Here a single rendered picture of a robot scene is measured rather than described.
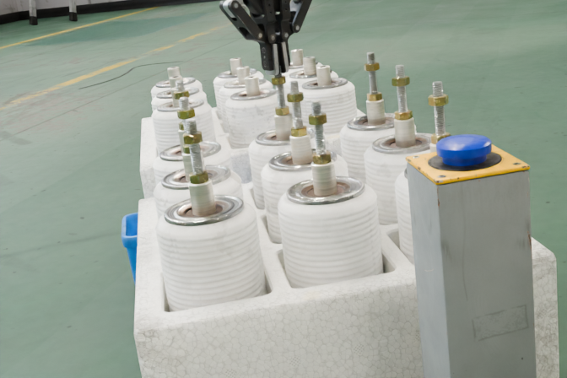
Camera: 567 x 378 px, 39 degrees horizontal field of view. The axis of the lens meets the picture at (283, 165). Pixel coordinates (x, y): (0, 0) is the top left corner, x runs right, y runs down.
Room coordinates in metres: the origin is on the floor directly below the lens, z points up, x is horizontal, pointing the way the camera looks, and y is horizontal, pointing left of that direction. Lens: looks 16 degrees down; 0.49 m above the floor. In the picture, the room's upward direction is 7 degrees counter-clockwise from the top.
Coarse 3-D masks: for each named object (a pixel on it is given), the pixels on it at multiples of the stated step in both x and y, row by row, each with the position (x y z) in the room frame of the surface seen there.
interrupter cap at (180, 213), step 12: (180, 204) 0.73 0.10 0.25; (216, 204) 0.73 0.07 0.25; (228, 204) 0.72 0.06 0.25; (240, 204) 0.71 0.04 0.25; (168, 216) 0.70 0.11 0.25; (180, 216) 0.70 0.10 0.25; (192, 216) 0.70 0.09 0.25; (204, 216) 0.69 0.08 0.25; (216, 216) 0.69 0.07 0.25; (228, 216) 0.68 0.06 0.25
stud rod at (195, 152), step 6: (186, 120) 0.71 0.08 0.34; (192, 120) 0.71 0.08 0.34; (186, 126) 0.71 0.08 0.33; (192, 126) 0.71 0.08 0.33; (186, 132) 0.71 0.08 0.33; (192, 132) 0.71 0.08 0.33; (192, 144) 0.71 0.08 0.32; (198, 144) 0.71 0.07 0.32; (192, 150) 0.71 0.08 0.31; (198, 150) 0.71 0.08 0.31; (192, 156) 0.71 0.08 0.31; (198, 156) 0.71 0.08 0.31; (192, 162) 0.71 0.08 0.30; (198, 162) 0.71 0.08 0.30; (198, 168) 0.71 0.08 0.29
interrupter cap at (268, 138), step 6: (264, 132) 0.98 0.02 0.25; (270, 132) 0.98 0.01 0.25; (312, 132) 0.95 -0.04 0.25; (258, 138) 0.96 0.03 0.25; (264, 138) 0.95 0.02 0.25; (270, 138) 0.96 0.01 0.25; (276, 138) 0.96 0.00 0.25; (264, 144) 0.93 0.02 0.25; (270, 144) 0.93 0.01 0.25; (276, 144) 0.92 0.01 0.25; (282, 144) 0.92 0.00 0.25; (288, 144) 0.92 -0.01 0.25
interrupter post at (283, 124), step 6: (288, 114) 0.95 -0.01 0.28; (276, 120) 0.95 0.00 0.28; (282, 120) 0.95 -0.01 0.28; (288, 120) 0.95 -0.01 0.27; (276, 126) 0.95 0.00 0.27; (282, 126) 0.95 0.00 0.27; (288, 126) 0.95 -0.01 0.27; (276, 132) 0.96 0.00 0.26; (282, 132) 0.95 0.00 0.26; (288, 132) 0.95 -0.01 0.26; (282, 138) 0.95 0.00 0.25; (288, 138) 0.95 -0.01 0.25
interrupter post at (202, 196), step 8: (192, 184) 0.70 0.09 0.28; (200, 184) 0.70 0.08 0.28; (208, 184) 0.70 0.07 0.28; (192, 192) 0.70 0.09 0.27; (200, 192) 0.70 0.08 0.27; (208, 192) 0.70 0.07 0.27; (192, 200) 0.70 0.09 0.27; (200, 200) 0.70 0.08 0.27; (208, 200) 0.70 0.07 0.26; (192, 208) 0.71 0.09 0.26; (200, 208) 0.70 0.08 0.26; (208, 208) 0.70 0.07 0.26
